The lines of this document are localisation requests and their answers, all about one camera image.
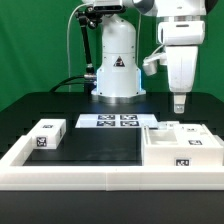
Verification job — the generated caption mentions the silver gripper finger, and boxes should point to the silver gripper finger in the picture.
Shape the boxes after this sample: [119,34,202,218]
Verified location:
[174,93,186,114]

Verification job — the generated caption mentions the white cabinet box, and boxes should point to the white cabinet box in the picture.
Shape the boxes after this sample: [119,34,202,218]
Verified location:
[141,126,224,166]

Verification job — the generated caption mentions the black cable bundle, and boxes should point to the black cable bundle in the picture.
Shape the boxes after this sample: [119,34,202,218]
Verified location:
[49,75,90,93]

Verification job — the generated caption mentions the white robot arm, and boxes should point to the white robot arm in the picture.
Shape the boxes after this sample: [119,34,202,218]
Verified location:
[82,0,218,114]

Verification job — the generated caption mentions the white cabinet door panel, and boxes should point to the white cabinet door panel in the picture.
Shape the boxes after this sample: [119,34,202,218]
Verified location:
[158,121,178,130]
[173,124,223,148]

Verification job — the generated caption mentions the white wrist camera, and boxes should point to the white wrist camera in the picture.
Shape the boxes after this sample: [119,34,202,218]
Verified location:
[143,53,166,76]

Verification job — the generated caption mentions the black articulated camera mount arm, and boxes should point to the black articulated camera mount arm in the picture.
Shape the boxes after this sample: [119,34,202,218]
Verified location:
[75,6,100,94]

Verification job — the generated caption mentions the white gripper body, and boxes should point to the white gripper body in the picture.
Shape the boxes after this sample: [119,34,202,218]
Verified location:
[158,21,205,93]

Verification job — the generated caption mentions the white flat tag base plate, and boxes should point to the white flat tag base plate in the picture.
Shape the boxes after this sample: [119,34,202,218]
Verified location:
[75,114,158,128]

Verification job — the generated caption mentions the white thin cable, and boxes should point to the white thin cable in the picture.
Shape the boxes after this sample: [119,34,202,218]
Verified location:
[66,3,88,93]

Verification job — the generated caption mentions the white rectangular block with tags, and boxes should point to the white rectangular block with tags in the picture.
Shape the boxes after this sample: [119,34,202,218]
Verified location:
[28,119,66,149]

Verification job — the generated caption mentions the white U-shaped boundary frame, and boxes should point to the white U-shaped boundary frame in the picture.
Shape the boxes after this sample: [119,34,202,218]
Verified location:
[0,136,224,191]

